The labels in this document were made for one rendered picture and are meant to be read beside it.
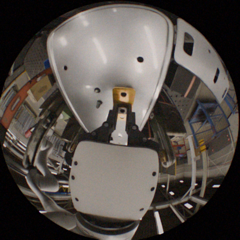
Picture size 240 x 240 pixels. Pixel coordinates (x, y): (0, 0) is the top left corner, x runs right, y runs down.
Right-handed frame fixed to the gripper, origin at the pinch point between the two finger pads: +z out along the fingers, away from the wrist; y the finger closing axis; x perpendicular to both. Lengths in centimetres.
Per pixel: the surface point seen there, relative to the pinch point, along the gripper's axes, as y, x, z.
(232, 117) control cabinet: 777, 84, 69
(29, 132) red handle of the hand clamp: -27.3, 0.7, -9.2
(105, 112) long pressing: -4.1, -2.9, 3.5
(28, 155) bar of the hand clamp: -19.6, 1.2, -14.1
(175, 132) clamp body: 14.1, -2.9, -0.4
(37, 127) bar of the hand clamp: -18.5, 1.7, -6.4
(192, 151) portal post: 360, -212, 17
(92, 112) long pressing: -7.6, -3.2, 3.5
